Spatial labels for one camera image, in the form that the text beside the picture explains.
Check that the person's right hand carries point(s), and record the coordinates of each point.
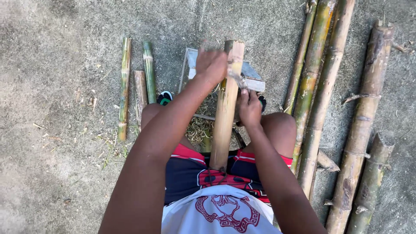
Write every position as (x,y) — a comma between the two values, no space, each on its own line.
(249,109)

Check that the person's left hand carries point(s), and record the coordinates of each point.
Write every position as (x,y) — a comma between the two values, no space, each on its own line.
(210,66)

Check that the person's left fingers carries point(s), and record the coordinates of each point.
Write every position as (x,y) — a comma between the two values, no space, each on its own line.
(211,54)

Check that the person's right fingers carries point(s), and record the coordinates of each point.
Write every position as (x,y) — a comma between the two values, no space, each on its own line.
(250,95)

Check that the metal scraping knife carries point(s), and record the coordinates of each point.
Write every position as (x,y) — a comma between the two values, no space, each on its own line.
(238,78)

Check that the black green right shoe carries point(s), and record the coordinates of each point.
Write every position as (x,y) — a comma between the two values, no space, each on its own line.
(262,103)

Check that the black green shoe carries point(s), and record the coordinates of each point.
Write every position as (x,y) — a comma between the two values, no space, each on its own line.
(262,103)
(164,97)

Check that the grey wooden stool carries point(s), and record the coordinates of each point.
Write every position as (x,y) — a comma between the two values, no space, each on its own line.
(252,76)

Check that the peeled tan bamboo pole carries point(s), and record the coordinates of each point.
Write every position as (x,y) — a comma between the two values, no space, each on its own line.
(226,113)

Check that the pile of bamboo shavings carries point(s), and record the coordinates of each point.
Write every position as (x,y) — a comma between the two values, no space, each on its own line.
(200,128)

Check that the thin long bamboo pole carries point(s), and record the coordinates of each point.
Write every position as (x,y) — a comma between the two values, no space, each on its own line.
(300,58)

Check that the black green left shoe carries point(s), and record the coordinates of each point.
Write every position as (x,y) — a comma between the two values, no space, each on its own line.
(164,97)

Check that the green-yellow long bamboo pole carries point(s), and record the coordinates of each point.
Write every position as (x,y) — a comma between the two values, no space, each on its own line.
(310,74)

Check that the short green bamboo piece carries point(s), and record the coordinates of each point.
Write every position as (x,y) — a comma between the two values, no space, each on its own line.
(149,73)

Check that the tan long bamboo pole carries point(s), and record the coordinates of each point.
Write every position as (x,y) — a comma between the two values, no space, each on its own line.
(325,91)

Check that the short brown split bamboo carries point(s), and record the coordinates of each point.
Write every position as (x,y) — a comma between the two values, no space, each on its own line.
(140,92)

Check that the long yellow-green bamboo piece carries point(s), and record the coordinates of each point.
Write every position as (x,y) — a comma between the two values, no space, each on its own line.
(124,87)

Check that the red black patterned shorts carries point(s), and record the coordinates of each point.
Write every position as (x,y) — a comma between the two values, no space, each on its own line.
(188,172)

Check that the small bamboo offcut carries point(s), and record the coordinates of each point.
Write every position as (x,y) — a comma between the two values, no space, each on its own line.
(326,162)

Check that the thick brown knotty bamboo pole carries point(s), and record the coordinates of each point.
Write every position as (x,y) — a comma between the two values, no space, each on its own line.
(362,126)

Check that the white shirt red print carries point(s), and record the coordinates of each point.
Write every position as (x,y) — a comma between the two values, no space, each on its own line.
(217,211)

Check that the short thick brown bamboo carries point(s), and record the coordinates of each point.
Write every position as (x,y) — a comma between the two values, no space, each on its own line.
(370,185)

